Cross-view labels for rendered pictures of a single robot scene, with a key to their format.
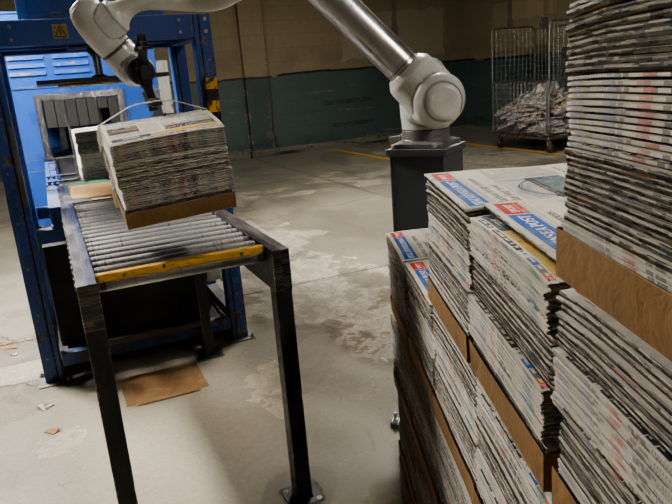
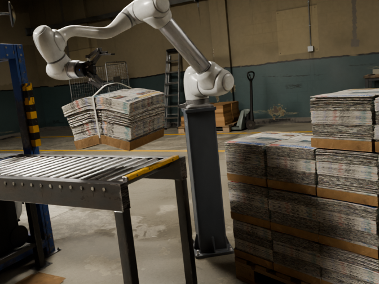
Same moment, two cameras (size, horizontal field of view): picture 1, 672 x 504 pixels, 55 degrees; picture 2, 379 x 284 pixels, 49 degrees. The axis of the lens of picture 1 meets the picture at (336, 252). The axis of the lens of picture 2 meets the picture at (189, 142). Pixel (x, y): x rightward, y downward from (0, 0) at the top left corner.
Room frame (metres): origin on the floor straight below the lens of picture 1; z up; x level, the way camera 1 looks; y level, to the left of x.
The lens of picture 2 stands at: (-0.02, 1.39, 1.22)
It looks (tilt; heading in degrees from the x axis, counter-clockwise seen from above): 9 degrees down; 323
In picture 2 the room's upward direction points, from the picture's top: 6 degrees counter-clockwise
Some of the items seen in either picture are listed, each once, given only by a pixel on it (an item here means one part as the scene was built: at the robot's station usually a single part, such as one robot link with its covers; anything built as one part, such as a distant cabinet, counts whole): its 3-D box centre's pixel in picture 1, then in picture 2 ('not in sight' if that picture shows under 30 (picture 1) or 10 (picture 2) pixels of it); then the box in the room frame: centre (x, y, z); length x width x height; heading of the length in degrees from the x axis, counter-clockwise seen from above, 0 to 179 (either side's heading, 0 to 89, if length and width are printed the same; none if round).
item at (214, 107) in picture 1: (216, 128); (31, 115); (2.99, 0.50, 1.05); 0.05 x 0.05 x 0.45; 23
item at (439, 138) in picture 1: (420, 137); (194, 103); (2.13, -0.31, 1.03); 0.22 x 0.18 x 0.06; 60
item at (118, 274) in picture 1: (183, 262); (153, 167); (1.60, 0.40, 0.81); 0.43 x 0.03 x 0.02; 113
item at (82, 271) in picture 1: (76, 250); (19, 189); (2.11, 0.88, 0.74); 1.34 x 0.05 x 0.12; 23
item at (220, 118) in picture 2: not in sight; (210, 116); (6.77, -4.35, 0.28); 1.20 x 0.83 x 0.57; 23
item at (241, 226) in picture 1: (221, 226); (88, 165); (2.31, 0.41, 0.74); 1.34 x 0.05 x 0.12; 23
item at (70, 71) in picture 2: (138, 70); (76, 69); (1.99, 0.54, 1.30); 0.09 x 0.06 x 0.09; 113
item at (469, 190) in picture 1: (557, 180); (360, 92); (0.98, -0.35, 1.06); 0.37 x 0.29 x 0.01; 92
